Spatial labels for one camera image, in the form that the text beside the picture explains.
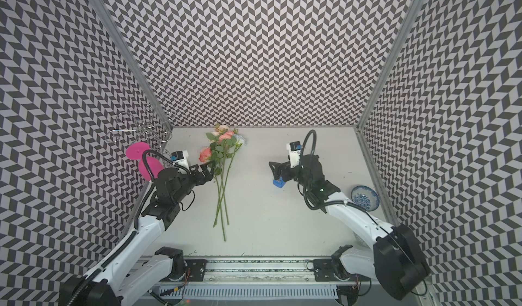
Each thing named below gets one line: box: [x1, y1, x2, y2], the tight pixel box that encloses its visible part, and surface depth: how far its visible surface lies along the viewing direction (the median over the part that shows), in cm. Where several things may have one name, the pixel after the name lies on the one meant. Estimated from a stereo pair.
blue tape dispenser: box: [272, 176, 286, 189], surface depth 96 cm
